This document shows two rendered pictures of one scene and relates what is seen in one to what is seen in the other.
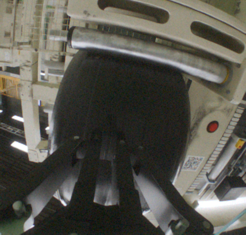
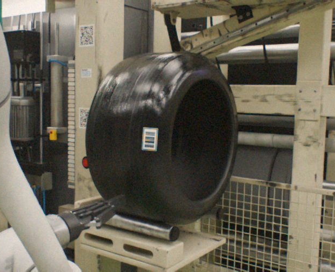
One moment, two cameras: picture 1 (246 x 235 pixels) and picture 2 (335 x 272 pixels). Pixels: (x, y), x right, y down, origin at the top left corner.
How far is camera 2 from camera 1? 1.15 m
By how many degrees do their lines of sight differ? 41
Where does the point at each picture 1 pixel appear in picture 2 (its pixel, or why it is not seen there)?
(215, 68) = not seen: hidden behind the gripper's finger
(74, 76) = (160, 212)
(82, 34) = (163, 236)
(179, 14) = (119, 249)
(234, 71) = not seen: hidden behind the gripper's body
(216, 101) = (92, 186)
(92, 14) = (154, 248)
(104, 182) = (116, 162)
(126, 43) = (142, 230)
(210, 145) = (80, 142)
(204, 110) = not seen: hidden behind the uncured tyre
